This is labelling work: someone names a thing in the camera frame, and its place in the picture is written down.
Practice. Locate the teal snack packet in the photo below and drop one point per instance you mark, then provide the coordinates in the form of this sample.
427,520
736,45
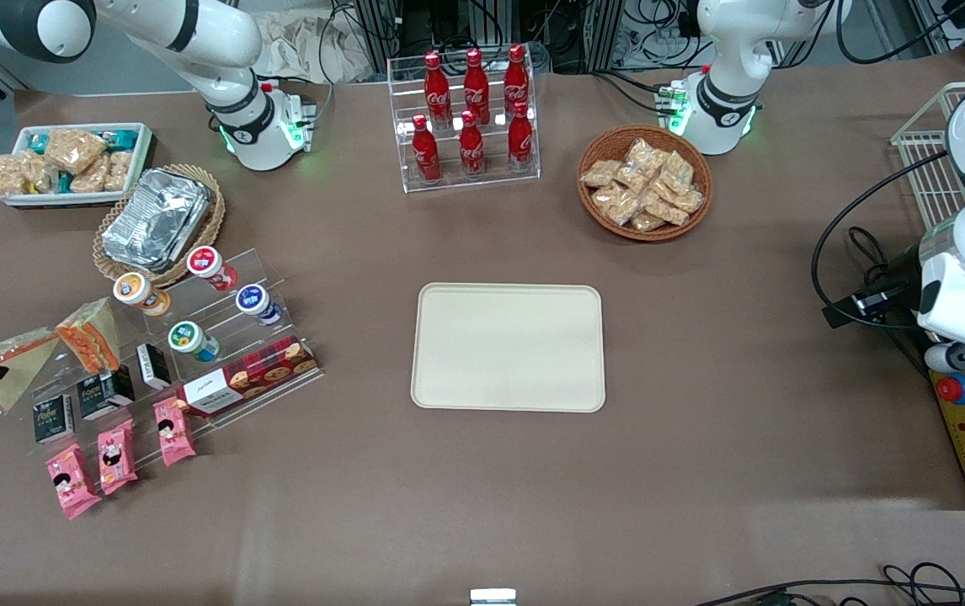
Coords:
36,141
122,136
64,183

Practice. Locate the clear wrapped cracker packet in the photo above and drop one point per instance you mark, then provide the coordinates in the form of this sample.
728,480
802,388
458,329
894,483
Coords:
647,221
647,154
617,204
600,172
676,171
632,178
689,200
666,209

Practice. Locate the crumpled beige cloth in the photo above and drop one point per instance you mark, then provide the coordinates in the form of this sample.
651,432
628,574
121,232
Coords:
297,46

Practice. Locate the orange lid yogurt cup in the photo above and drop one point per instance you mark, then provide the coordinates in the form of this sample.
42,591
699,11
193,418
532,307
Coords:
139,293

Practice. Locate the green lid yogurt cup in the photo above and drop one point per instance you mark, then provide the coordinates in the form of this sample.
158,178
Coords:
192,341

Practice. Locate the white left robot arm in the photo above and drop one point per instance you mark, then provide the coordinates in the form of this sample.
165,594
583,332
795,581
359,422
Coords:
735,50

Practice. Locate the aluminium foil container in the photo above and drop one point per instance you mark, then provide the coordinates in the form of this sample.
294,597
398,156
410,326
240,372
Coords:
158,219

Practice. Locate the red lid yogurt cup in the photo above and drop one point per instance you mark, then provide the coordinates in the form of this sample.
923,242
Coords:
211,267

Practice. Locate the metal equipment rack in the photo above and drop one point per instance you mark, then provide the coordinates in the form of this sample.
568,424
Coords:
583,34

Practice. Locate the red tartan cookie box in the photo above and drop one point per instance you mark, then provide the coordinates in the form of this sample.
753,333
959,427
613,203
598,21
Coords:
255,374

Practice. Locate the cream rectangular tray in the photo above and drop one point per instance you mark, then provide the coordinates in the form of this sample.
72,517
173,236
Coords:
508,349

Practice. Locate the white rectangular bin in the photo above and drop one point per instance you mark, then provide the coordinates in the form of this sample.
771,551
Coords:
87,200

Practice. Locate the round brown wicker basket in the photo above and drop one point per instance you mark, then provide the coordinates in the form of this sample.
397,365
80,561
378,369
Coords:
645,236

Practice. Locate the clear acrylic bottle rack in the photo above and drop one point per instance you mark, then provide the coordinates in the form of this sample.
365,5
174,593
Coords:
495,181

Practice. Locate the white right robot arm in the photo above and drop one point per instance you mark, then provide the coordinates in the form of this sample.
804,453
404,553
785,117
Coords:
221,42

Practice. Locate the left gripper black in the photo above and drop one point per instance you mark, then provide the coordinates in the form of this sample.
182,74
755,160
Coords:
893,284

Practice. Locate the red cola bottle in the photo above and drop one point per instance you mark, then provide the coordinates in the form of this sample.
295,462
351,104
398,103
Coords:
425,151
436,88
520,139
475,84
516,80
471,147

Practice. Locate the oval light wicker basket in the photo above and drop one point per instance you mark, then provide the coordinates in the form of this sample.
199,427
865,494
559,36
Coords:
158,276

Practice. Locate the small black box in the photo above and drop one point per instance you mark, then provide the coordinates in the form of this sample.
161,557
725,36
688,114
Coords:
53,418
106,393
152,366

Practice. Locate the pink snack packet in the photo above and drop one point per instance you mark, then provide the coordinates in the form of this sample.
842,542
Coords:
71,481
116,454
173,431

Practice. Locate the clear acrylic tiered shelf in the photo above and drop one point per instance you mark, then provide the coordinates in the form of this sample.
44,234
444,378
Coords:
280,278

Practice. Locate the blue lid yogurt cup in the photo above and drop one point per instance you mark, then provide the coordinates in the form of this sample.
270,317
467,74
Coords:
258,303

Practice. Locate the small silver device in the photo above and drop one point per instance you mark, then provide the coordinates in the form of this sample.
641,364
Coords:
493,598

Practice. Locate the triangle sandwich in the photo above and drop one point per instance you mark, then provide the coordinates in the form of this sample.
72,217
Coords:
23,362
91,345

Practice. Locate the large rice cracker bag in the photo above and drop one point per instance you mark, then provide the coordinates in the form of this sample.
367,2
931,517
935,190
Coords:
74,150

